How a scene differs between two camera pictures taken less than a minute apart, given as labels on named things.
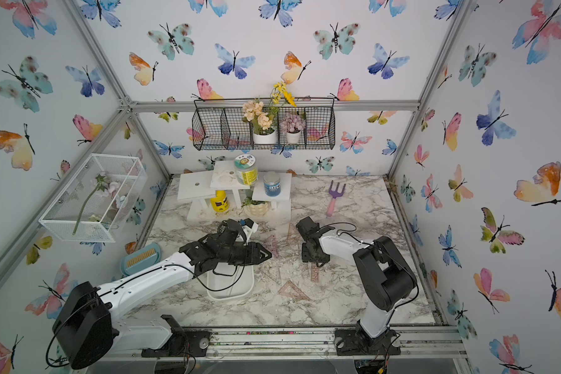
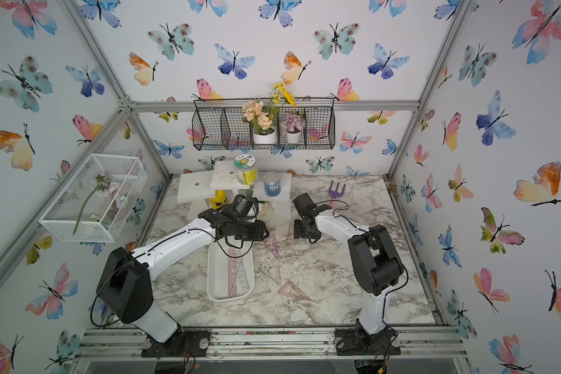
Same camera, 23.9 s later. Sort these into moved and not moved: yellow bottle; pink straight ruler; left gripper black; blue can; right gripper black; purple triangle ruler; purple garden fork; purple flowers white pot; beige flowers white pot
Moved: pink straight ruler; right gripper black; left gripper black
Not moved: purple triangle ruler; blue can; purple flowers white pot; yellow bottle; purple garden fork; beige flowers white pot
